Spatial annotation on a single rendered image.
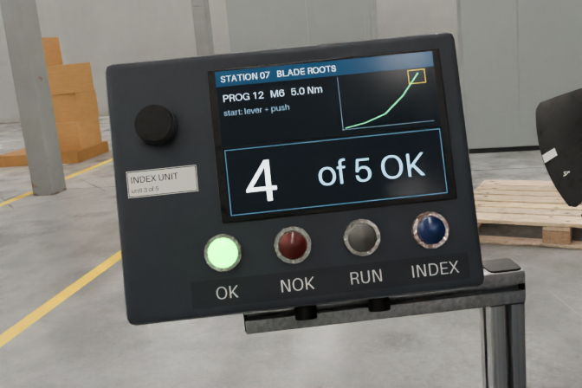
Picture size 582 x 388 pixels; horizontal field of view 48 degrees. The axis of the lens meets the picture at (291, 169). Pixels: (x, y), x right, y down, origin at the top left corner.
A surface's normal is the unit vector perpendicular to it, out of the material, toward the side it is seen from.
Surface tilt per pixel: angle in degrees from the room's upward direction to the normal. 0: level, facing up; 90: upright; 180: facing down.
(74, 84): 90
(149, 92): 75
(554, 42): 90
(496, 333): 90
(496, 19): 90
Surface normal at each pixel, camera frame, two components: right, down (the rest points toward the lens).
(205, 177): 0.04, -0.07
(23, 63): -0.22, 0.21
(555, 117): -0.91, -0.10
